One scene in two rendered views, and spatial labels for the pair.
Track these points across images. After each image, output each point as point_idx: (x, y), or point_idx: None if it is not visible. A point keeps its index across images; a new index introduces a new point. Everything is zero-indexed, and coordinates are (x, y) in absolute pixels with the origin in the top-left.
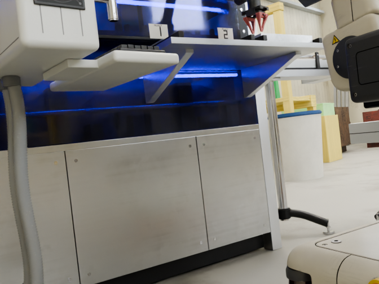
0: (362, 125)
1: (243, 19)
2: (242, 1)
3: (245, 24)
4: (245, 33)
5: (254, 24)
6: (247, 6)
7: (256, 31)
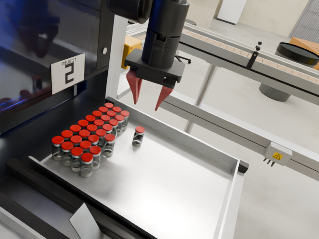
0: (173, 98)
1: (126, 78)
2: (132, 20)
3: (108, 35)
4: (106, 53)
5: (141, 81)
6: (146, 53)
7: (123, 42)
